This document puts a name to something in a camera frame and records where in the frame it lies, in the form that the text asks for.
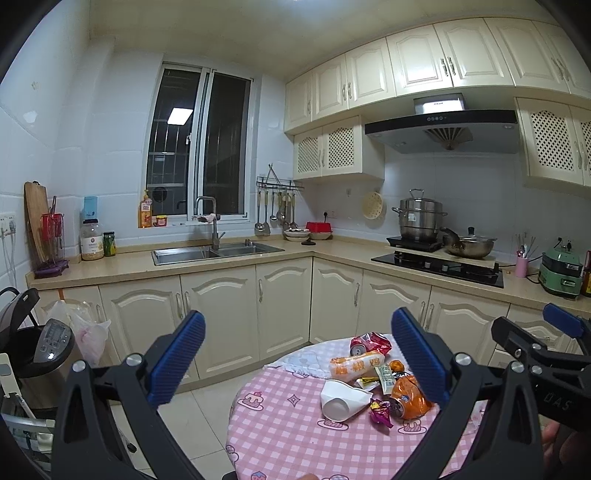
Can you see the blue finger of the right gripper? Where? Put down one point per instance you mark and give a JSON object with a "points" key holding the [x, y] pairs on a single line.
{"points": [[563, 320]]}

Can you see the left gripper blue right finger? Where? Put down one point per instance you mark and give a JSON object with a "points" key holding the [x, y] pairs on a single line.
{"points": [[507, 444]]}

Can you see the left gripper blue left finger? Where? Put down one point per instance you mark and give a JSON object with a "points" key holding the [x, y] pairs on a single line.
{"points": [[87, 443]]}

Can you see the crushed orange Fanta can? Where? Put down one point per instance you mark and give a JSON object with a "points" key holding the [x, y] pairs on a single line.
{"points": [[407, 400]]}

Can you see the green white snack wrapper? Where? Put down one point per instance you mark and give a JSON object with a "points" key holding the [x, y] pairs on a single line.
{"points": [[387, 378]]}

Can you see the purple yellow candy wrapper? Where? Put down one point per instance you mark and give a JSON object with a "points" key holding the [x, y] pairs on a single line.
{"points": [[380, 413]]}

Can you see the crushed red cola can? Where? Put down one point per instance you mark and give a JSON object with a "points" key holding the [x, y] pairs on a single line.
{"points": [[367, 342]]}

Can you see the orange white plastic bag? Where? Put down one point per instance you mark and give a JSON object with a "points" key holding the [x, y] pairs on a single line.
{"points": [[347, 369]]}

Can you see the white paper cup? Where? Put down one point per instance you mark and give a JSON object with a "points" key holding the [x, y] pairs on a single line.
{"points": [[341, 401]]}

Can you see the chrome kitchen faucet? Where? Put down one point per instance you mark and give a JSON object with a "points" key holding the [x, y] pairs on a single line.
{"points": [[211, 218]]}

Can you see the kitchen window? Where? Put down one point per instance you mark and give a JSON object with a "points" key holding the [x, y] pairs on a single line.
{"points": [[198, 143]]}

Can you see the person's right hand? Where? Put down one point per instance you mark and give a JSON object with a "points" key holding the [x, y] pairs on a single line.
{"points": [[566, 453]]}

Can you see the green rice cooker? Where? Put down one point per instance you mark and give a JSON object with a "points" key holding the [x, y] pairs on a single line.
{"points": [[560, 272]]}

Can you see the dark sauce bottles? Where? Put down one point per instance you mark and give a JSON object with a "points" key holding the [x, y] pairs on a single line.
{"points": [[586, 276]]}

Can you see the pink utensil cup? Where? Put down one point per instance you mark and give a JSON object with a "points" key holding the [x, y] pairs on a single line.
{"points": [[521, 267]]}

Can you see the orange tangerine peel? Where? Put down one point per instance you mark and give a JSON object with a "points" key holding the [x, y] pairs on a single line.
{"points": [[397, 366]]}

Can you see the black gas stove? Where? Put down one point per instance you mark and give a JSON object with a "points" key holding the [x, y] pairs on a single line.
{"points": [[453, 269]]}

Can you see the black grey appliance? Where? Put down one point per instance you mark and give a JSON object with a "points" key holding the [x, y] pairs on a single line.
{"points": [[40, 354]]}

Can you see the steel wok with lid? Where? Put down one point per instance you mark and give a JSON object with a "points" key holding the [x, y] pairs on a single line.
{"points": [[469, 246]]}

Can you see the stainless steel steamer pot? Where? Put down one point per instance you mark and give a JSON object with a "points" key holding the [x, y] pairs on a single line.
{"points": [[420, 218]]}

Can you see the pink checkered tablecloth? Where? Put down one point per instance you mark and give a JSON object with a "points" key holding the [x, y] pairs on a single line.
{"points": [[276, 428]]}

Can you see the cream lower cabinets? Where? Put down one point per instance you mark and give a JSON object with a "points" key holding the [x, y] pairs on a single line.
{"points": [[259, 312]]}

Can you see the cream cabinets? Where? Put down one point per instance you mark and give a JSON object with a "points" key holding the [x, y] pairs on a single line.
{"points": [[533, 68], [259, 312]]}

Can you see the glass jar with grains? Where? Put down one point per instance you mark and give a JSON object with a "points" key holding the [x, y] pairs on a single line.
{"points": [[90, 234]]}

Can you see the steel double sink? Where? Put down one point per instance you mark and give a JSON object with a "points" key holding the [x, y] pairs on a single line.
{"points": [[172, 256]]}

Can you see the round woven trivet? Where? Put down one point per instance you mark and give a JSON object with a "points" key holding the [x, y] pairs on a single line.
{"points": [[372, 205]]}

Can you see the red bowl on counter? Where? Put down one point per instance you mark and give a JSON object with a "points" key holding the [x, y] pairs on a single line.
{"points": [[319, 230]]}

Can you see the red knife holder rack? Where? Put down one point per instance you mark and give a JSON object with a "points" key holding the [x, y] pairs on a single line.
{"points": [[52, 226]]}

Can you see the orange dish soap bottle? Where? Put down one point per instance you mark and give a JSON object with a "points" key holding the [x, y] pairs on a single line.
{"points": [[145, 211]]}

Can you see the black range hood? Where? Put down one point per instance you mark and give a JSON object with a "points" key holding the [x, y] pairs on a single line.
{"points": [[444, 124]]}

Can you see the wooden cutting board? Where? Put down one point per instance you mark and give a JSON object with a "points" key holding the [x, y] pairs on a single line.
{"points": [[35, 196]]}

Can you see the cream upper cabinets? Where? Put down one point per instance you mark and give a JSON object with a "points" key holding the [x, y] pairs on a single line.
{"points": [[533, 68]]}

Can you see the hanging utensil rack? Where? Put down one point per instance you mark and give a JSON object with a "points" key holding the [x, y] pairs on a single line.
{"points": [[275, 203]]}

